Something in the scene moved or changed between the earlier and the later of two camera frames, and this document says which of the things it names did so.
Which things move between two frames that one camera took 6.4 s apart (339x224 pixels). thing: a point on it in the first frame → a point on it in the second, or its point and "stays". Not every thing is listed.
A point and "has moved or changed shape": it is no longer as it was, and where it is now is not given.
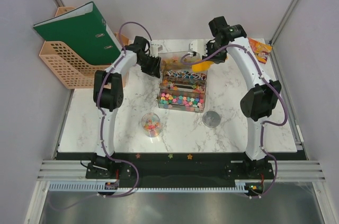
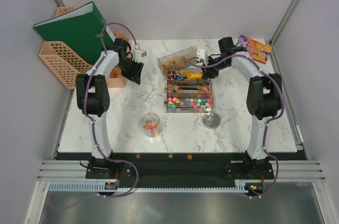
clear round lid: [211, 119] stays
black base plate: [158, 170] stays
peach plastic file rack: [73, 70] stays
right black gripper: [217, 60] → [207, 73]
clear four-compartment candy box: [181, 88] has moved or changed shape
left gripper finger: [153, 66] → [133, 71]
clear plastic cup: [151, 124] stays
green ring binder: [84, 32] stays
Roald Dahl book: [261, 50] stays
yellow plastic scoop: [202, 66] → [191, 76]
